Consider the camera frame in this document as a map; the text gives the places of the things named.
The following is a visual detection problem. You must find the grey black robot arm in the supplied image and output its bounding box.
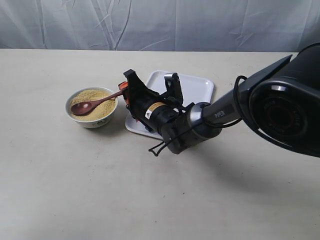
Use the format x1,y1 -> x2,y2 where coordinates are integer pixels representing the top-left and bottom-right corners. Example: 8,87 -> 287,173
119,43 -> 320,157

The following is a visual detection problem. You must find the dark red wooden spoon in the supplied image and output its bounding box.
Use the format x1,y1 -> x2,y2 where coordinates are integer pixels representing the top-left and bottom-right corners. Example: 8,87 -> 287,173
70,91 -> 123,116

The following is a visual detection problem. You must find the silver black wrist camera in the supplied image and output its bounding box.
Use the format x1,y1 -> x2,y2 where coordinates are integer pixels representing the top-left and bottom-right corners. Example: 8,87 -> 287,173
162,72 -> 184,105

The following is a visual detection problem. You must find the yellow grain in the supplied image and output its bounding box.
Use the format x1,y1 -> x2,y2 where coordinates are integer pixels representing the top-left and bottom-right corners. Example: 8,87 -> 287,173
69,89 -> 116,122

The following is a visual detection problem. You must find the white patterned ceramic bowl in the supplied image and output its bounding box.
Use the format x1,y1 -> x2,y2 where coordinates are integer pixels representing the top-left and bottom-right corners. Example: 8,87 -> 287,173
65,87 -> 118,129

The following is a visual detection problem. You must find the white wrinkled backdrop curtain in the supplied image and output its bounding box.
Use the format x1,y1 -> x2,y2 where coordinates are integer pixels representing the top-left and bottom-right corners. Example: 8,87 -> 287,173
0,0 -> 320,52

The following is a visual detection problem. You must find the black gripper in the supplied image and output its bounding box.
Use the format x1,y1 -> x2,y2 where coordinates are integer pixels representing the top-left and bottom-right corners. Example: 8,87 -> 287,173
118,69 -> 187,139

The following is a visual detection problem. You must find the white rectangular plastic tray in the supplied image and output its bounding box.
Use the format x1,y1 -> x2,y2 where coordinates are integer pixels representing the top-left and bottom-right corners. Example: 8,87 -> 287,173
124,70 -> 215,140

